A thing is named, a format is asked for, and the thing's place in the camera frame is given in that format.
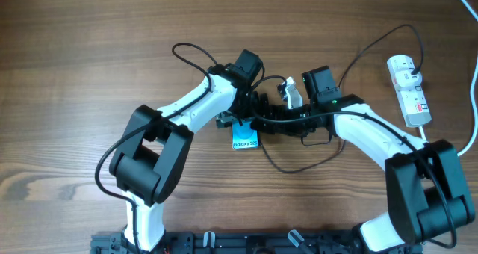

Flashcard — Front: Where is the blue Galaxy smartphone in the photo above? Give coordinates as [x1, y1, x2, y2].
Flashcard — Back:
[232, 121, 259, 150]

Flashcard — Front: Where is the black USB charging cable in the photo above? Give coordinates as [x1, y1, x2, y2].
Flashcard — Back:
[257, 23, 425, 174]

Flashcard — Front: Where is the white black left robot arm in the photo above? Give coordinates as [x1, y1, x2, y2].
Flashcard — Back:
[109, 50, 264, 253]

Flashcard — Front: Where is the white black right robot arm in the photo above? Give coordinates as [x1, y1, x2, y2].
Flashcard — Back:
[249, 66, 476, 253]

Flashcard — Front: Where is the white USB charger adapter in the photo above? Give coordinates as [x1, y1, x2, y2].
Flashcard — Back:
[392, 70, 422, 90]

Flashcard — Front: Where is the white power strip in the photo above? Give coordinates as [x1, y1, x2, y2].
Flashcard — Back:
[387, 55, 432, 128]

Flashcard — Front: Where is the white power strip cord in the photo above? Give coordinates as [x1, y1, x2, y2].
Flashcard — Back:
[418, 0, 478, 158]

